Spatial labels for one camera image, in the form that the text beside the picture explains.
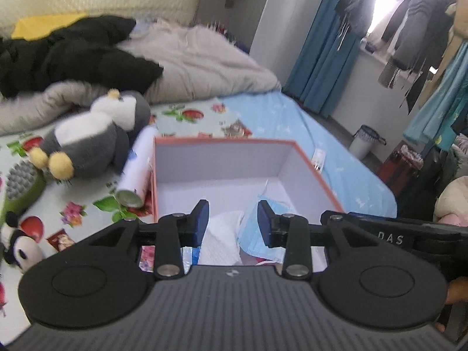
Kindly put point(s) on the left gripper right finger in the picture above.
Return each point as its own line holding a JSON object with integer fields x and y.
{"x": 292, "y": 233}

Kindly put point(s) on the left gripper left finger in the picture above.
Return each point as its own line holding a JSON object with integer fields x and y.
{"x": 174, "y": 232}

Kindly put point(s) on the blue white plastic package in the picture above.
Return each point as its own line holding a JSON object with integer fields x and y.
{"x": 190, "y": 257}

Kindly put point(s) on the light blue face mask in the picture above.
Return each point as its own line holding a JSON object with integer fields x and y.
{"x": 255, "y": 230}

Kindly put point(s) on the white paper tissue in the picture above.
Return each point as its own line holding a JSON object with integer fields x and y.
{"x": 220, "y": 242}

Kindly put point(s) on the small panda plush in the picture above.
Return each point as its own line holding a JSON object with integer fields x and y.
{"x": 19, "y": 249}

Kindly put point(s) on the person right hand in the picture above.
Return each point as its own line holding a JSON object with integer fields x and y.
{"x": 457, "y": 292}

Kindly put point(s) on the white spray can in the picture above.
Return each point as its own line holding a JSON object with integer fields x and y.
{"x": 135, "y": 178}

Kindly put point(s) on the small white plug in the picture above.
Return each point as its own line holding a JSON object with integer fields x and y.
{"x": 318, "y": 159}

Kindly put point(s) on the orange shoe box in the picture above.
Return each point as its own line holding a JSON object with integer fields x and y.
{"x": 232, "y": 173}

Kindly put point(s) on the red bag on floor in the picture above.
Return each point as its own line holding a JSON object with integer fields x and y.
{"x": 400, "y": 168}

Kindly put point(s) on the grey penguin plush toy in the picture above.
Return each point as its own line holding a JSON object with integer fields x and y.
{"x": 89, "y": 143}

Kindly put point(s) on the light blue bed sheet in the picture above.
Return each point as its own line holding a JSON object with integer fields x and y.
{"x": 275, "y": 116}

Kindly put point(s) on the white trash bin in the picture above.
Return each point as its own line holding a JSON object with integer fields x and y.
{"x": 364, "y": 140}

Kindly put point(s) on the teal hanging cloth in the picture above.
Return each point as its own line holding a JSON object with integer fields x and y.
{"x": 433, "y": 123}

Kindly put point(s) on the grey duvet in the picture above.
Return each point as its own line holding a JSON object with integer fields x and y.
{"x": 198, "y": 64}

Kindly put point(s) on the blue curtain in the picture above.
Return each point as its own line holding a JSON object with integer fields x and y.
{"x": 324, "y": 65}

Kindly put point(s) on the black jacket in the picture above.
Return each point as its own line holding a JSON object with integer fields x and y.
{"x": 85, "y": 51}

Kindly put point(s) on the hanging dark clothes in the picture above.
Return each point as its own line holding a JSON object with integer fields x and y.
{"x": 415, "y": 37}

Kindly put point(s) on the yellow pillow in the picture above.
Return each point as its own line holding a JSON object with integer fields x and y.
{"x": 36, "y": 27}

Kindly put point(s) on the green long-handled massage brush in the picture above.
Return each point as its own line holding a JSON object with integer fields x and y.
{"x": 24, "y": 185}

